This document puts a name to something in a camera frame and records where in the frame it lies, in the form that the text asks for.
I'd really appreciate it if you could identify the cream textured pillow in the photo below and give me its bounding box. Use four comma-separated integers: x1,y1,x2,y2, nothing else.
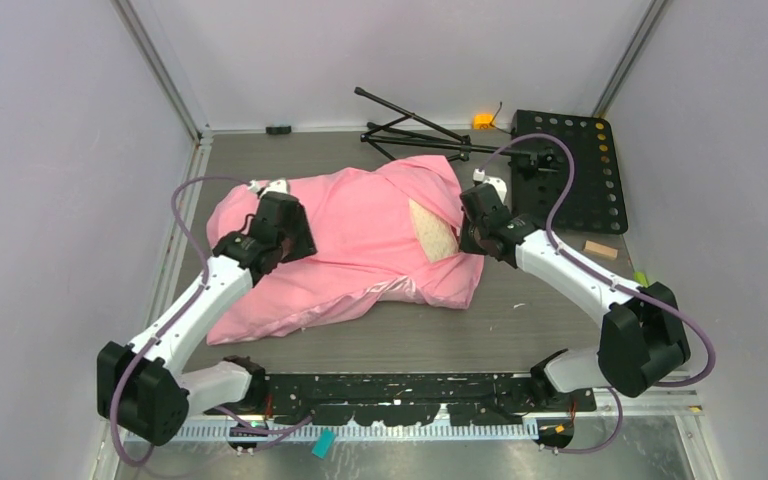
409,199,458,263

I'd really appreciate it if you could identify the pink pillowcase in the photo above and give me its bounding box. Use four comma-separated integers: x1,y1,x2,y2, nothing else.
206,155,484,346

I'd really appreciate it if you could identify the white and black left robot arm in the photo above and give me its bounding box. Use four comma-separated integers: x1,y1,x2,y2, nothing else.
97,191,316,446

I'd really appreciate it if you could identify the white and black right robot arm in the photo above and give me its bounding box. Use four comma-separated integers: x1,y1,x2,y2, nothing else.
460,183,691,411

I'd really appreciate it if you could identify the black perforated music stand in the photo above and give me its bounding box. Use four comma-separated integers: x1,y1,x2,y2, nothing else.
354,87,629,235

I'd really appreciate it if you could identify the wooden block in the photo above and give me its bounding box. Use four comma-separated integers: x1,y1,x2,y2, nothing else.
583,240,619,260

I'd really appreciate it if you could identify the orange yellow small device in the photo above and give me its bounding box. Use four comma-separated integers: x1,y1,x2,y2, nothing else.
471,114,495,130

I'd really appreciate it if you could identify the green small block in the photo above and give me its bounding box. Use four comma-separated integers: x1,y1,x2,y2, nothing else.
633,271,651,288

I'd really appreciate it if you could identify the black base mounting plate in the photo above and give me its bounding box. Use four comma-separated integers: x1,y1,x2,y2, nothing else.
224,373,596,427

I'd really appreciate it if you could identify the teal tape piece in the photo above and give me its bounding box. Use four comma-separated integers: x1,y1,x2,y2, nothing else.
311,429,336,459

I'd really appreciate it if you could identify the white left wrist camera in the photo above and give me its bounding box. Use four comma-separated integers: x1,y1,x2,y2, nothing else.
247,178,289,198

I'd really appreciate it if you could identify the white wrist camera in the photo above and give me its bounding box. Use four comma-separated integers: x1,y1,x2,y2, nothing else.
247,178,289,198
472,168,508,204

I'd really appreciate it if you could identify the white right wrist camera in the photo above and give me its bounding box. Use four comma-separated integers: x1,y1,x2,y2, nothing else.
472,168,508,204

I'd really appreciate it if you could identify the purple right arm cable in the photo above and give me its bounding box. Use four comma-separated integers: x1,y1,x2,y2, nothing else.
476,133,717,389

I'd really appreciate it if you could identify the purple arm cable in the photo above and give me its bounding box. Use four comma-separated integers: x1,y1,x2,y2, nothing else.
476,133,717,389
108,176,259,468

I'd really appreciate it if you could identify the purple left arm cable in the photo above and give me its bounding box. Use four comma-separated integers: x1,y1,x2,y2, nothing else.
108,176,259,468

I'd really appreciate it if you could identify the small black wall clip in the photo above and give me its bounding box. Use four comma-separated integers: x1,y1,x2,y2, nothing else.
265,125,292,136

